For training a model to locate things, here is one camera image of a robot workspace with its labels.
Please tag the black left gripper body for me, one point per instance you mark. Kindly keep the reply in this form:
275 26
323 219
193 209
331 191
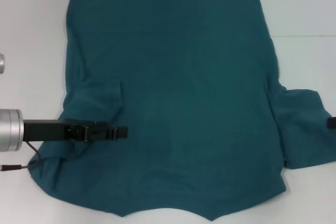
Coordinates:
44 130

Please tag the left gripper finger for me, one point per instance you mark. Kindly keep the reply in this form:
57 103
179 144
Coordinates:
121 132
99 124

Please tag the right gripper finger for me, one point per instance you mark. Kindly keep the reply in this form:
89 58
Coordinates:
332 123

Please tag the teal blue t-shirt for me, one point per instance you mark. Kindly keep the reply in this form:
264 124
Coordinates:
183 77

